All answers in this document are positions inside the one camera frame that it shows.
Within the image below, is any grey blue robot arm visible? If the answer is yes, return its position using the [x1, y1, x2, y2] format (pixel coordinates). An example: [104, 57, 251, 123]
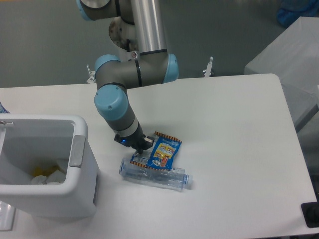
[77, 0, 179, 153]

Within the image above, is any yellow white trash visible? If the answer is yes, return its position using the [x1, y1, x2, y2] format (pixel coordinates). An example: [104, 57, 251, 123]
[30, 159, 68, 185]

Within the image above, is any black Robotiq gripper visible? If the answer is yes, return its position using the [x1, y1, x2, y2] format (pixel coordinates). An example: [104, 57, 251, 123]
[114, 126, 155, 154]

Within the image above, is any clear crushed plastic bottle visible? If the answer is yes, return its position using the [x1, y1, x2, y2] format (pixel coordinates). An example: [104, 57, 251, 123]
[119, 158, 193, 191]

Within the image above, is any blue snack wrapper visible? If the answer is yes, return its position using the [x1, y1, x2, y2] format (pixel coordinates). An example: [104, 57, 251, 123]
[130, 131, 182, 170]

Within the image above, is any white trash can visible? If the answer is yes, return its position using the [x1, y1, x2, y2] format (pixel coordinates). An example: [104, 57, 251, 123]
[0, 114, 99, 218]

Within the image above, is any blue plastic bag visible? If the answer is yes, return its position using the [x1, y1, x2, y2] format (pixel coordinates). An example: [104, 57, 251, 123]
[276, 0, 319, 28]

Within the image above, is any black clamp mount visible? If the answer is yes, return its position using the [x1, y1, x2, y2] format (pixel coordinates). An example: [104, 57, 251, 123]
[301, 202, 319, 228]

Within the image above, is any blue patterned object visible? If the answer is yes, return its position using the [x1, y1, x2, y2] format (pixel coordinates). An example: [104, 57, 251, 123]
[0, 103, 9, 114]

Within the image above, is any grey covered side table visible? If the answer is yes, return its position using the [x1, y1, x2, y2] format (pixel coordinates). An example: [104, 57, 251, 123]
[244, 17, 319, 131]

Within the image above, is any white pedestal foot bracket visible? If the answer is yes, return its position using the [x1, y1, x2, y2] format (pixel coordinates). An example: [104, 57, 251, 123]
[86, 64, 96, 84]

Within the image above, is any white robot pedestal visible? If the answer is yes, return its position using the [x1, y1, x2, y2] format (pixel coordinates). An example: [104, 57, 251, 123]
[109, 16, 139, 61]

